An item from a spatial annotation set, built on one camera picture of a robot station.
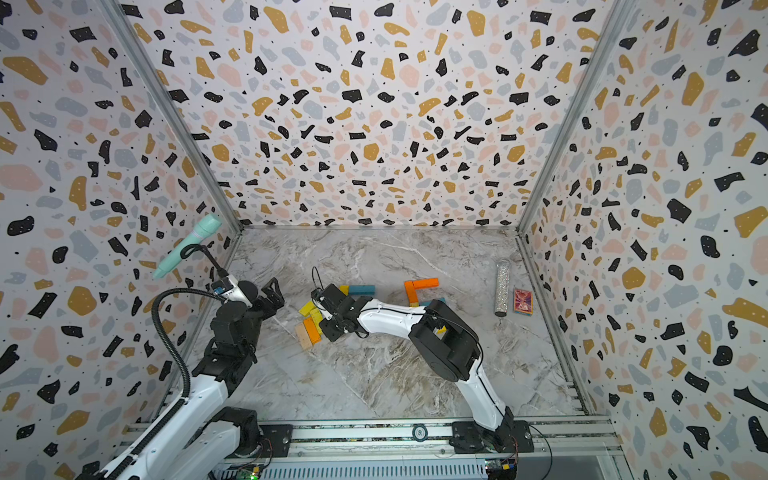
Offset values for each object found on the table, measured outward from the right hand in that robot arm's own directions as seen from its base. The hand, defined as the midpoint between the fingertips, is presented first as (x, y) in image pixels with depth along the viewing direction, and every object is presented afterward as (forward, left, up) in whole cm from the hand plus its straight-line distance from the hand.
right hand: (332, 326), depth 91 cm
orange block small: (-1, +6, -2) cm, 7 cm away
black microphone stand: (+11, +33, +12) cm, 37 cm away
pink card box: (+12, -62, -4) cm, 63 cm away
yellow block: (+4, +6, -1) cm, 7 cm away
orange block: (+19, -29, -3) cm, 35 cm away
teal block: (+13, -34, -4) cm, 37 cm away
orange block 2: (+15, -24, -4) cm, 29 cm away
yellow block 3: (-15, -30, +29) cm, 45 cm away
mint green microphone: (+11, +29, +30) cm, 43 cm away
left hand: (+2, +14, +18) cm, 23 cm away
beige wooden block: (-3, +9, -1) cm, 9 cm away
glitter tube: (+16, -55, -1) cm, 57 cm away
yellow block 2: (+7, +10, -2) cm, 13 cm away
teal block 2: (+16, -7, -3) cm, 18 cm away
